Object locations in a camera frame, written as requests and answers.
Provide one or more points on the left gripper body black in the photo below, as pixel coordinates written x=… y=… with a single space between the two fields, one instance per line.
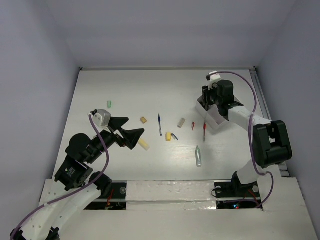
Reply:
x=111 y=138

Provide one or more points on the yellow white glue stick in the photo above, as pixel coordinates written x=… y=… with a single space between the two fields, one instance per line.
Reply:
x=144 y=144

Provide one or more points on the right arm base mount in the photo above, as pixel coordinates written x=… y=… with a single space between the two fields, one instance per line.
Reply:
x=232 y=195

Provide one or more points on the green eraser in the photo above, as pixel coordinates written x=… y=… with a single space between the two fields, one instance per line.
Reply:
x=109 y=104

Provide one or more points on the clear green tube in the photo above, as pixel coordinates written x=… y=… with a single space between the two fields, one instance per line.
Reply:
x=198 y=156

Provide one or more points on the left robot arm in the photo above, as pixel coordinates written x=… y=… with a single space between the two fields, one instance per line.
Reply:
x=76 y=184

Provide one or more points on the grey white eraser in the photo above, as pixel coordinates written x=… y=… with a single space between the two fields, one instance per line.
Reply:
x=181 y=122

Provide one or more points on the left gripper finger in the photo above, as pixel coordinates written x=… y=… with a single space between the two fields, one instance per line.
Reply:
x=116 y=123
x=131 y=137

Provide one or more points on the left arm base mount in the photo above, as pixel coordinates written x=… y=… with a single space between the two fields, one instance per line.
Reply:
x=114 y=201

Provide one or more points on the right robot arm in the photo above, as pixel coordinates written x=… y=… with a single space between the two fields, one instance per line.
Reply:
x=268 y=140

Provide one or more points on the silver taped rail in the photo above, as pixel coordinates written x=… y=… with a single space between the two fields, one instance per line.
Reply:
x=181 y=195

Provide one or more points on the blue pen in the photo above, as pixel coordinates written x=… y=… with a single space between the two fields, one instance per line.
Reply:
x=159 y=124

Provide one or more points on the white divided organizer tray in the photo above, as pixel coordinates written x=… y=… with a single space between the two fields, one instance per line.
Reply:
x=215 y=115

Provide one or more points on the yellow binder clip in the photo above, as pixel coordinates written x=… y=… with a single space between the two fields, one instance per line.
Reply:
x=169 y=136

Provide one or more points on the red pen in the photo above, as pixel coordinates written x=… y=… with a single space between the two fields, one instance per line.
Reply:
x=204 y=132

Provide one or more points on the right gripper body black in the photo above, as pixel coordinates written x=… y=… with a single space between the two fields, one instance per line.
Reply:
x=210 y=96

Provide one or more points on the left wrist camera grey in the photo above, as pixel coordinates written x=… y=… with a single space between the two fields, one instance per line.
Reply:
x=101 y=118

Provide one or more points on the tan eraser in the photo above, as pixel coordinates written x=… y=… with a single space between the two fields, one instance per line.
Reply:
x=143 y=120

